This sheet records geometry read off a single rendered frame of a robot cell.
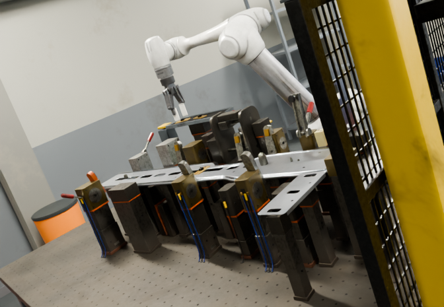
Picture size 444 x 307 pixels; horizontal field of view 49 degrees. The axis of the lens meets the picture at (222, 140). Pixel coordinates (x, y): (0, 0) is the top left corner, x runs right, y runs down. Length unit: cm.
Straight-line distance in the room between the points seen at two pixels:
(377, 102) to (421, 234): 30
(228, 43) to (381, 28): 110
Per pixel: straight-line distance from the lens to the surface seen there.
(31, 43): 487
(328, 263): 168
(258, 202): 168
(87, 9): 513
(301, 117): 189
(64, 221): 416
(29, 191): 449
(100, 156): 496
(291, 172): 170
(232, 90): 583
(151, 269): 214
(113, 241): 248
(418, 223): 109
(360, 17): 97
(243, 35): 199
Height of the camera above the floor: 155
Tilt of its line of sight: 12 degrees down
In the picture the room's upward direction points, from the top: 20 degrees counter-clockwise
